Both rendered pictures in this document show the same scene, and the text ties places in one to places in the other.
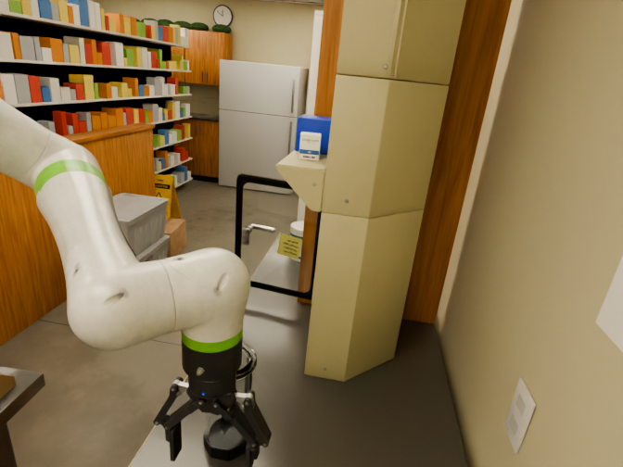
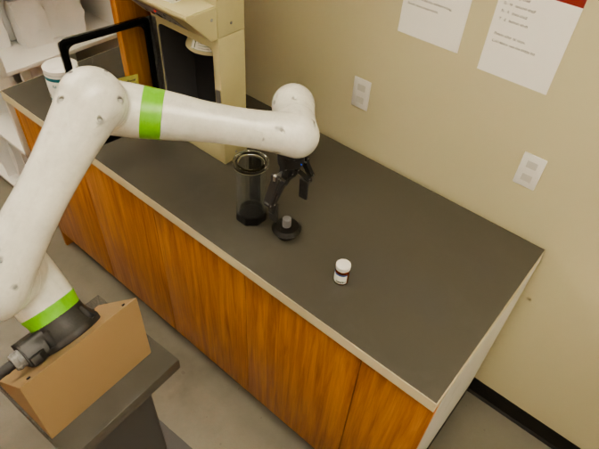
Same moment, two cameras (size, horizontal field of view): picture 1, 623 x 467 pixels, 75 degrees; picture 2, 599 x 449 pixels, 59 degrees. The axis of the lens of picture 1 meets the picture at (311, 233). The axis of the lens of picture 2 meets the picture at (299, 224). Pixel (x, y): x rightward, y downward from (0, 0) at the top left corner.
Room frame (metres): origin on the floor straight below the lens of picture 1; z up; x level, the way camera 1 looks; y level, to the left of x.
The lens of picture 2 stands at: (-0.10, 1.12, 2.13)
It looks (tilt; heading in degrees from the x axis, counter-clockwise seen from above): 45 degrees down; 300
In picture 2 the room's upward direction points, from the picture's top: 4 degrees clockwise
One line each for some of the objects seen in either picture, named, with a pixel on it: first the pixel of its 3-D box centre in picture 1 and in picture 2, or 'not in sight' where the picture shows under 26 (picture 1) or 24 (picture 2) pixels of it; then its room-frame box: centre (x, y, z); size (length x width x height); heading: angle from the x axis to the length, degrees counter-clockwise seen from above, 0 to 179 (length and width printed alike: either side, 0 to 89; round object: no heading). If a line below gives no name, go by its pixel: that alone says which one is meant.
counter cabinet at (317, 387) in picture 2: not in sight; (243, 248); (0.87, -0.08, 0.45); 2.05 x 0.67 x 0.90; 173
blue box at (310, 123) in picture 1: (317, 133); not in sight; (1.14, 0.01, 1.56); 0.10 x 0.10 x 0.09; 83
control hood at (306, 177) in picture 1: (309, 173); (166, 12); (1.06, 0.02, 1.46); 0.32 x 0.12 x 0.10; 173
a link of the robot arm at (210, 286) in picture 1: (208, 295); (293, 112); (0.51, 0.14, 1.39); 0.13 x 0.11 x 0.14; 128
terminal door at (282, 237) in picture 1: (277, 238); (116, 85); (1.24, 0.11, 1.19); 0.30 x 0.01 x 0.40; 76
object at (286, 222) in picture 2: not in sight; (286, 225); (0.52, 0.14, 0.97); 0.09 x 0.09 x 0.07
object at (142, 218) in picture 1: (127, 225); not in sight; (2.90, 1.43, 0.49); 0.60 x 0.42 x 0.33; 173
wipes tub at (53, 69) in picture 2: not in sight; (64, 81); (1.67, 0.03, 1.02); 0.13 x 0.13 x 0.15
